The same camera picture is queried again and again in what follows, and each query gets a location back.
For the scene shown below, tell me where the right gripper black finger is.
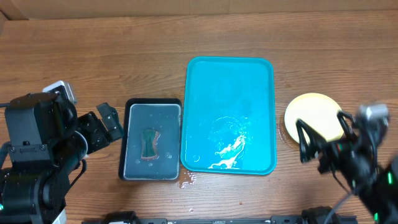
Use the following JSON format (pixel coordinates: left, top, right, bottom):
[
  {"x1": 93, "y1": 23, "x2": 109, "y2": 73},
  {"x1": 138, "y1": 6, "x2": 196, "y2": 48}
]
[
  {"x1": 337, "y1": 111, "x2": 358, "y2": 140},
  {"x1": 296, "y1": 119, "x2": 326, "y2": 163}
]

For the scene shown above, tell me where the yellow plate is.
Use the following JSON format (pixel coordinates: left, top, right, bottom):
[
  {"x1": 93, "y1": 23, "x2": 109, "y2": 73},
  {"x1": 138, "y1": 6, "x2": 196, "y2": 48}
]
[{"x1": 284, "y1": 93, "x2": 344, "y2": 143}]

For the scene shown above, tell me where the orange green scrub sponge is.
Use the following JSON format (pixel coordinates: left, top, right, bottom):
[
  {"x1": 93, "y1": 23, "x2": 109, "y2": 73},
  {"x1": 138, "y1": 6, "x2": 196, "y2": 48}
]
[{"x1": 141, "y1": 129, "x2": 160, "y2": 160}]

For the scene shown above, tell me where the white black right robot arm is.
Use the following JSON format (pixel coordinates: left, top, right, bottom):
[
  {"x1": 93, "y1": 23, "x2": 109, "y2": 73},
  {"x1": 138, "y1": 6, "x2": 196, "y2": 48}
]
[{"x1": 296, "y1": 105, "x2": 397, "y2": 223}]

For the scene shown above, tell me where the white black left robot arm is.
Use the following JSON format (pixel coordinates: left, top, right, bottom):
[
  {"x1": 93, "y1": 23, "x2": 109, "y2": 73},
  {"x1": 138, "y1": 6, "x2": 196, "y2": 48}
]
[{"x1": 1, "y1": 93, "x2": 124, "y2": 223}]

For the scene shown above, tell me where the black water basin tray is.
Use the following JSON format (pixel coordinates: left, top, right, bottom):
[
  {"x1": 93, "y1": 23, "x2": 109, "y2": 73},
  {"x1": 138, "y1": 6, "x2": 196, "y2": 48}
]
[{"x1": 118, "y1": 98, "x2": 182, "y2": 181}]

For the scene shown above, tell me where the teal plastic serving tray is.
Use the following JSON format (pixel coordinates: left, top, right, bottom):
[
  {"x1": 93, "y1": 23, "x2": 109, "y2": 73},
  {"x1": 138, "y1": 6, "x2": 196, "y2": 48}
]
[{"x1": 180, "y1": 56, "x2": 277, "y2": 175}]

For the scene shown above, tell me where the brown cardboard backdrop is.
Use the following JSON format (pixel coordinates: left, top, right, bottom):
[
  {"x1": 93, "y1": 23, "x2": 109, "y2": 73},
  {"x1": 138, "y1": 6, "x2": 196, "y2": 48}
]
[{"x1": 1, "y1": 0, "x2": 397, "y2": 20}]

